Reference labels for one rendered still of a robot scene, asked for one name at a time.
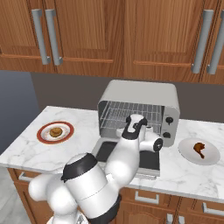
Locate grey drawer handle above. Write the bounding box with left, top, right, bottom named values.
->
left=17, top=171, right=40, bottom=183
left=134, top=190, right=160, bottom=206
left=201, top=201, right=224, bottom=217

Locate wooden drawer front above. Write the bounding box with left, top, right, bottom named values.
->
left=117, top=186, right=182, bottom=210
left=178, top=197, right=224, bottom=221
left=7, top=167, right=64, bottom=184

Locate white plate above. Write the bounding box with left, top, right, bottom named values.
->
left=178, top=137, right=221, bottom=166

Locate red rimmed plate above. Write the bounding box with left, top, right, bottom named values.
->
left=36, top=121, right=75, bottom=145

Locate brown chicken drumstick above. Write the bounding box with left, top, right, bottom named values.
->
left=192, top=142, right=207, bottom=160

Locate wooden base cupboard door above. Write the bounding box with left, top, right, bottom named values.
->
left=174, top=209, right=224, bottom=224
left=112, top=200, right=178, bottom=224
left=12, top=179, right=58, bottom=224

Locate brown bread roll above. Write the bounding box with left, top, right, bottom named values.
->
left=49, top=127, right=64, bottom=138

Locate grey cupboard bar handle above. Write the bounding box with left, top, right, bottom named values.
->
left=206, top=10, right=224, bottom=75
left=44, top=8, right=64, bottom=67
left=191, top=9, right=215, bottom=74
left=31, top=8, right=53, bottom=66

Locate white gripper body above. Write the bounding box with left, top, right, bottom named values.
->
left=115, top=125, right=155, bottom=138

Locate silver toaster oven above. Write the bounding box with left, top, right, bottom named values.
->
left=97, top=79, right=181, bottom=148

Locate wooden wall cupboard door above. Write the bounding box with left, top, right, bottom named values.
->
left=123, top=0, right=218, bottom=83
left=200, top=0, right=224, bottom=86
left=0, top=0, right=57, bottom=74
left=43, top=0, right=126, bottom=79

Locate wire toaster oven rack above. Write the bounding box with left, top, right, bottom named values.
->
left=100, top=116, right=162, bottom=135
left=102, top=101, right=164, bottom=119

